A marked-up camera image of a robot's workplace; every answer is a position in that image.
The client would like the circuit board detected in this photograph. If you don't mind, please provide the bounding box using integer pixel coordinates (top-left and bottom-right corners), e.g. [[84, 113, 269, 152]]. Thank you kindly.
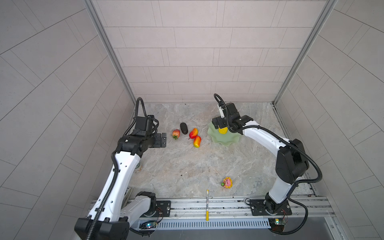
[[268, 218, 287, 234], [139, 221, 158, 230]]

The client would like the left circuit board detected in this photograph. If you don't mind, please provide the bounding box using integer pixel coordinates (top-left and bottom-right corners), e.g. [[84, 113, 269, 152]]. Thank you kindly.
[[139, 221, 158, 230]]

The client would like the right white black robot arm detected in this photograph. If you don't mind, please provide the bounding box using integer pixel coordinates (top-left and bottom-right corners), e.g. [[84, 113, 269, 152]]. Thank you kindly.
[[212, 101, 309, 215]]

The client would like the pink yellow flower pig toy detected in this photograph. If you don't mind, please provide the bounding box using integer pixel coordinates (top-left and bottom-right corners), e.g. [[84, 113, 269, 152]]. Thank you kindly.
[[221, 177, 233, 189]]

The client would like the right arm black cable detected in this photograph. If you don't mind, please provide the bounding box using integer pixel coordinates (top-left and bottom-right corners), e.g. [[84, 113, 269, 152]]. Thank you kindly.
[[213, 93, 323, 235]]

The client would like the right circuit board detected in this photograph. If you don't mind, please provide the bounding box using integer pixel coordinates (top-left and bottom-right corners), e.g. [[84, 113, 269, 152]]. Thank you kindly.
[[268, 218, 287, 234]]

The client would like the fake red strawberry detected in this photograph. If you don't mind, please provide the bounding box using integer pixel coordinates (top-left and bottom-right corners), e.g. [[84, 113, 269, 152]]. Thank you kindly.
[[172, 129, 181, 140]]

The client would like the white yellow pen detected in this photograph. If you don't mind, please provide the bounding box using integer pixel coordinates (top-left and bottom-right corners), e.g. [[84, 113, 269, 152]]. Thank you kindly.
[[206, 190, 210, 222]]

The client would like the dark fake avocado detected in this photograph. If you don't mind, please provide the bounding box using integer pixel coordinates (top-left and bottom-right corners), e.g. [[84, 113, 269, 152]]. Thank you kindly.
[[180, 123, 189, 135]]

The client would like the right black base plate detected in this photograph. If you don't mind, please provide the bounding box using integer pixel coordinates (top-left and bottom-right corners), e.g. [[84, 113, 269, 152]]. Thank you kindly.
[[249, 199, 292, 217]]

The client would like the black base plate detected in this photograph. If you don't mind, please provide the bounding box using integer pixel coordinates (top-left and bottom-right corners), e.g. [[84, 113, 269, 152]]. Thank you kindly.
[[144, 201, 171, 218], [249, 199, 292, 217]]

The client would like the light green scalloped bowl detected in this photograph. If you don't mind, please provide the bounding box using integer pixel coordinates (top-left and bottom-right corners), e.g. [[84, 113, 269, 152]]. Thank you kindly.
[[208, 123, 242, 147]]

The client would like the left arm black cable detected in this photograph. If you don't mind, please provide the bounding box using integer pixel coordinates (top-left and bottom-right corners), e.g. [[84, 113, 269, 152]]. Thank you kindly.
[[122, 96, 160, 137]]

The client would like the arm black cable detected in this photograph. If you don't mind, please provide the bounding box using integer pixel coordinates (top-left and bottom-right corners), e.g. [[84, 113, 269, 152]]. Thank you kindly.
[[213, 93, 323, 235], [122, 96, 160, 137]]

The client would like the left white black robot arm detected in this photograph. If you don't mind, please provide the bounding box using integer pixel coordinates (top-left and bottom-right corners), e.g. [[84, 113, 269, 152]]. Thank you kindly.
[[74, 115, 167, 240]]

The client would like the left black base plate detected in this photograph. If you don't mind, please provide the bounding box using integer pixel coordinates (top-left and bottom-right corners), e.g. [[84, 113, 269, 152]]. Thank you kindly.
[[144, 201, 171, 218]]

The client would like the aluminium mounting rail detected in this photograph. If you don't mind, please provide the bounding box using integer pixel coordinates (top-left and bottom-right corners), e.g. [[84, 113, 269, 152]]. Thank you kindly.
[[86, 196, 335, 222]]

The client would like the yellow fake fruit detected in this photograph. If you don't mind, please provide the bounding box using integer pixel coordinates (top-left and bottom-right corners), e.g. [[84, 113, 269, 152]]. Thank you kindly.
[[218, 127, 228, 135]]

